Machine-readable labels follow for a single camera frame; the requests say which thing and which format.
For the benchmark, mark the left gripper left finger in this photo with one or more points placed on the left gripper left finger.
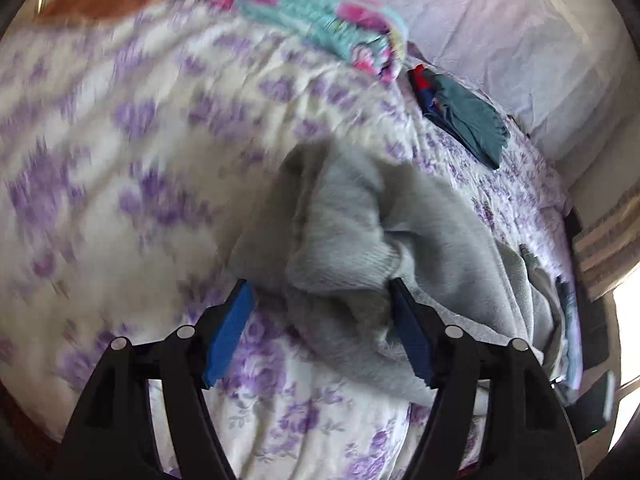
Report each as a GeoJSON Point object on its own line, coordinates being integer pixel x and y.
{"type": "Point", "coordinates": [111, 433]}

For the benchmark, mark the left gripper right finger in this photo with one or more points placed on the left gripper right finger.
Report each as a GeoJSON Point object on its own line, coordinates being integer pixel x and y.
{"type": "Point", "coordinates": [527, 433]}

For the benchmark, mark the grey sweatpants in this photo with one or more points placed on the grey sweatpants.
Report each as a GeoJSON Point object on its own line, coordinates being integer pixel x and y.
{"type": "Point", "coordinates": [338, 224]}

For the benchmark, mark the purple floral bedspread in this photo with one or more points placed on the purple floral bedspread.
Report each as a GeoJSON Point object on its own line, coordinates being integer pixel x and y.
{"type": "Point", "coordinates": [131, 155]}

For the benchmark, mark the folded teal and red clothes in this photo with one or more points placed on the folded teal and red clothes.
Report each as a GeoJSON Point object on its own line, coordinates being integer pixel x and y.
{"type": "Point", "coordinates": [473, 122]}

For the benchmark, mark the lilac lace covered headboard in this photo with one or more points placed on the lilac lace covered headboard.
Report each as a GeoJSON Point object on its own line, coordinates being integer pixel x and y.
{"type": "Point", "coordinates": [556, 66]}

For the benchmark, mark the folded teal floral quilt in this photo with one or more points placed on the folded teal floral quilt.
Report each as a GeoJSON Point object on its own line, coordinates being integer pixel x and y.
{"type": "Point", "coordinates": [364, 33]}

